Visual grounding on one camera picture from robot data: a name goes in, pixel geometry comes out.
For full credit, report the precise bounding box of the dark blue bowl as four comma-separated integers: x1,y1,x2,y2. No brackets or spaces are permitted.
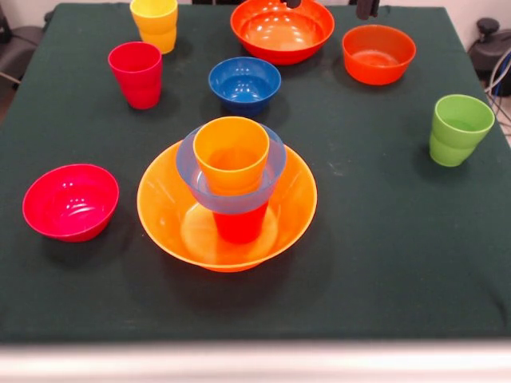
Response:
208,56,282,119

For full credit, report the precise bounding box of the orange cup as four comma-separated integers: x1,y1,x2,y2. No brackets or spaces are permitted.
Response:
192,116,271,196

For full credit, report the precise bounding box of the light blue bowl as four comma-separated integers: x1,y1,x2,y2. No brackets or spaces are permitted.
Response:
175,123,287,216

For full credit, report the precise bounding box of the red-orange cup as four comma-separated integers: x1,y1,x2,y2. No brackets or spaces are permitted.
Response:
212,201,269,245

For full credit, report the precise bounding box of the large red-orange bowl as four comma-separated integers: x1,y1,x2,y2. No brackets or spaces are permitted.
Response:
230,0,335,66

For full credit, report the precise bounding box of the small red-orange bowl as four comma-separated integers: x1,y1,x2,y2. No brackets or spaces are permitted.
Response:
341,24,418,86

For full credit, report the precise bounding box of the yellow cup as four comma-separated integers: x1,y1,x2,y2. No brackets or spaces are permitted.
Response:
129,0,179,55

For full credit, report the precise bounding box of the green cup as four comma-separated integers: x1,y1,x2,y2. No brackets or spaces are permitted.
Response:
429,94,496,168

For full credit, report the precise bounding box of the pink-red cup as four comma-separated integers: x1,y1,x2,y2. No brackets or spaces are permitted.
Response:
107,41,164,110

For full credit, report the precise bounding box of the large orange bowl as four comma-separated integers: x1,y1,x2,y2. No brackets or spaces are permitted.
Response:
137,139,319,274

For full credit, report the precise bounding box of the pink-red bowl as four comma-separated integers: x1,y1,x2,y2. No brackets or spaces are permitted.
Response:
22,163,120,243

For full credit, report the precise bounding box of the dark green tablecloth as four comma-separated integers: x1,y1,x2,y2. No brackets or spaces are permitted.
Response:
0,2,511,345

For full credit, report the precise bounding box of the dark grey pedestal base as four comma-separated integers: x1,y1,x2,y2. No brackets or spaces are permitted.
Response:
466,18,511,77
0,3,45,87

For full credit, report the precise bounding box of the tangle of cables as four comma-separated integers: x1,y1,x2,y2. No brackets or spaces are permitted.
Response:
485,47,511,116

